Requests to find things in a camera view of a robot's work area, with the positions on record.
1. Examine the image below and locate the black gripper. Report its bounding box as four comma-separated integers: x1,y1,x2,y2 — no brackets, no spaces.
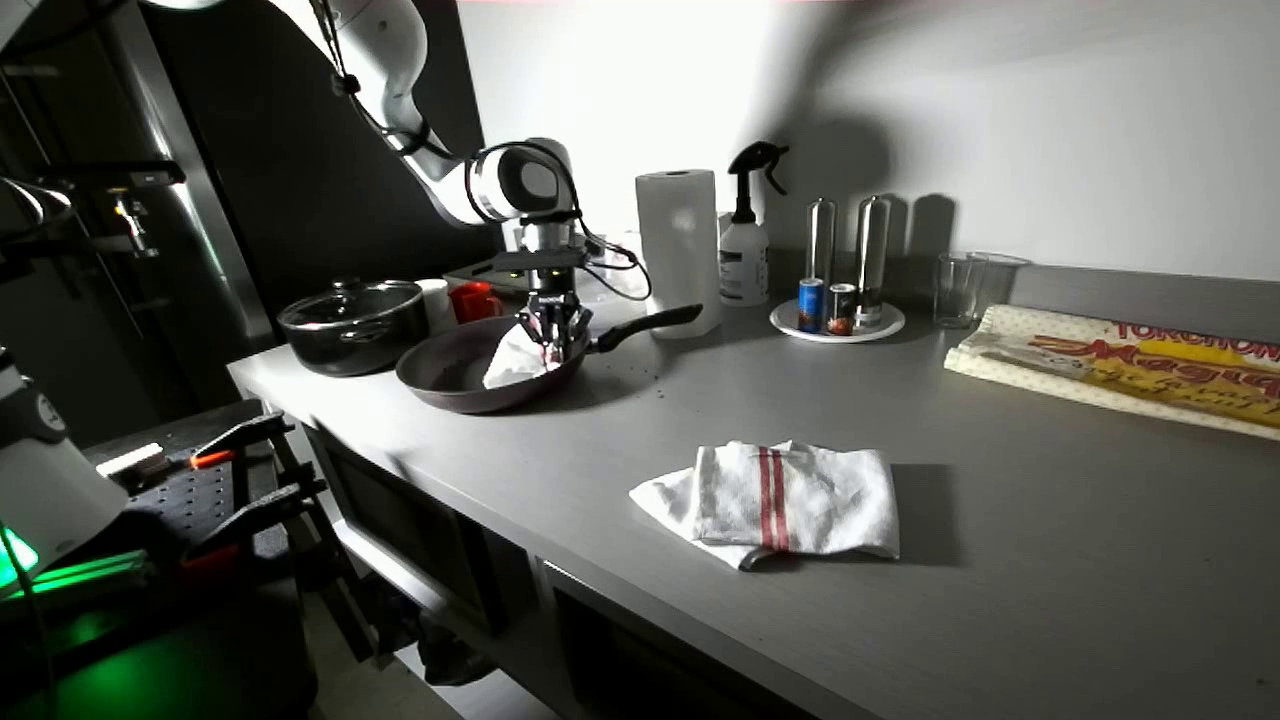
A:
515,245,591,370

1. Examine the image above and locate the white cloth with red stripes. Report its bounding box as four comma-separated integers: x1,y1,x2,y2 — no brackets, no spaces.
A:
628,435,905,575
482,316,574,398

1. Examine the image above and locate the dark non-stick frying pan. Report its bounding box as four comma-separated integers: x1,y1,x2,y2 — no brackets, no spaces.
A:
391,302,709,416

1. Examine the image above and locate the red bowl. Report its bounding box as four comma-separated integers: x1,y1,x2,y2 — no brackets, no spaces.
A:
444,278,511,329

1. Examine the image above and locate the white paper towel roll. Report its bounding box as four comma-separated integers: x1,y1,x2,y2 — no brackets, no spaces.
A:
634,170,724,335

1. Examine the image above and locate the white spray bottle black trigger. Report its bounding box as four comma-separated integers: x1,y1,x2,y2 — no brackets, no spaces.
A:
717,138,794,308

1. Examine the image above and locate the black cooking pot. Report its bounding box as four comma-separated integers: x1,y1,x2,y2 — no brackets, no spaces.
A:
278,278,433,379

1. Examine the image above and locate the glass pot lid black knob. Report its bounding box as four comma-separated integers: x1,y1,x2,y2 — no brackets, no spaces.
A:
278,278,433,335

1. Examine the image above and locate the blue can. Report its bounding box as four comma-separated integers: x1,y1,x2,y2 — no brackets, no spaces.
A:
795,278,833,335

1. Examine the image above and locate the steel cylinder canister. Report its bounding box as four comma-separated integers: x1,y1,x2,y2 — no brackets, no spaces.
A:
855,192,912,304
912,192,959,311
803,196,845,292

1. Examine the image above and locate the dark small can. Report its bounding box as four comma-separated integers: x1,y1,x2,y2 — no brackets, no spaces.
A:
825,280,865,335

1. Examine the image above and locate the white round plate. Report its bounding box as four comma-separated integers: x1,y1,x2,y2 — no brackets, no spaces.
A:
764,297,912,347

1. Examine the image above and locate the black perforated robot table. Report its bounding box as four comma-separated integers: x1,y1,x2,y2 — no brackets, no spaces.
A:
124,457,293,552

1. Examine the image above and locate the clear glass jar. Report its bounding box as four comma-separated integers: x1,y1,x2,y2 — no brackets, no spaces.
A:
955,248,1034,324

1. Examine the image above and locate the black clamp with orange handle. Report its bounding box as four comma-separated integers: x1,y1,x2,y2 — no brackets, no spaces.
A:
134,408,331,552

